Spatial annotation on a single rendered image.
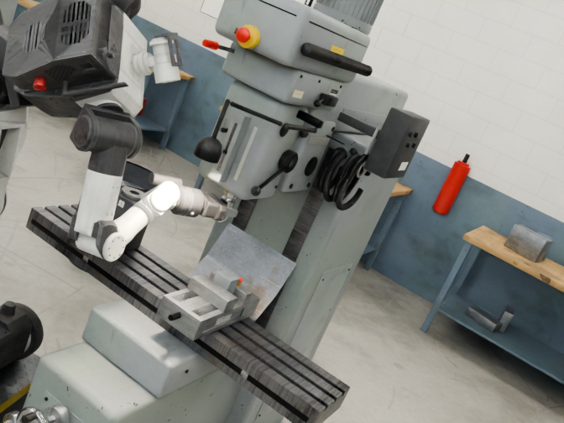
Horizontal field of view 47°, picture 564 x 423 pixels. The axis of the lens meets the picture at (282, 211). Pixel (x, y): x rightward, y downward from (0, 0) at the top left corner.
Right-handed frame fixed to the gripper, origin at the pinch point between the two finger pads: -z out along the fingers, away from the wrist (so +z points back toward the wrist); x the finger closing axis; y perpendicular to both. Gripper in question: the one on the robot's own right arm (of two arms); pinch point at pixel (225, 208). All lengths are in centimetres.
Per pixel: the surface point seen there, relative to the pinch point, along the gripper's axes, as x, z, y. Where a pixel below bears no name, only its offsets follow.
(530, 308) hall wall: 99, -417, 78
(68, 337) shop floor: 106, -19, 123
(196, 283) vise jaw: -8.6, 5.3, 22.7
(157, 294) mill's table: 0.6, 11.2, 33.0
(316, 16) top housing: -19, 10, -64
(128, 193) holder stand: 32.2, 16.1, 13.1
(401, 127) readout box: -23, -32, -45
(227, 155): -6.4, 11.3, -18.6
